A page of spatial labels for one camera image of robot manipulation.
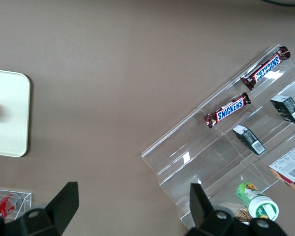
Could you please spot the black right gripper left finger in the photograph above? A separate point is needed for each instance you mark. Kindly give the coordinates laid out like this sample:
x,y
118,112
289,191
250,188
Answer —
x,y
64,204

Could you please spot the red cola can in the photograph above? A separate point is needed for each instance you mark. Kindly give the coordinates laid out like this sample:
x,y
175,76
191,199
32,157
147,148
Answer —
x,y
3,206

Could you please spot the green white capped bottle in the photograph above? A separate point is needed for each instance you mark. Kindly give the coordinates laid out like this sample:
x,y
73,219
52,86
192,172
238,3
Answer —
x,y
256,200

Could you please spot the small dark green box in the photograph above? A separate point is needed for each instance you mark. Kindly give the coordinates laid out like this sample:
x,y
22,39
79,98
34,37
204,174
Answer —
x,y
248,138
286,109

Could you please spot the Snickers chocolate bar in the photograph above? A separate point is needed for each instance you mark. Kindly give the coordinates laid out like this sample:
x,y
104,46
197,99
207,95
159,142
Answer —
x,y
266,67
228,110

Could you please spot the clear acrylic can holder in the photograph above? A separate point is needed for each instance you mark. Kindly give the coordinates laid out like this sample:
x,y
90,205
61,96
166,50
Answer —
x,y
24,201

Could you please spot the brown wicker basket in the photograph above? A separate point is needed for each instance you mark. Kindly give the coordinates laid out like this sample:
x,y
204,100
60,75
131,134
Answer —
x,y
243,215

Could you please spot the cream plastic tray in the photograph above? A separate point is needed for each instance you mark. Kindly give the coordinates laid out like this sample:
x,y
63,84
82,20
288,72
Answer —
x,y
9,115

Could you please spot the white carton with barcode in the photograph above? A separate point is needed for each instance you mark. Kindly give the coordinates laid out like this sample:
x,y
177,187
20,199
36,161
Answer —
x,y
288,167

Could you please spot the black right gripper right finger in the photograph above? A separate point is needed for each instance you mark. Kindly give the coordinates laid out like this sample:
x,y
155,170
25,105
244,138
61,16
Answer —
x,y
201,211

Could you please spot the clear acrylic tiered display stand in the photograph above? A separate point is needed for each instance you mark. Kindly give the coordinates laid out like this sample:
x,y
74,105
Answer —
x,y
199,159

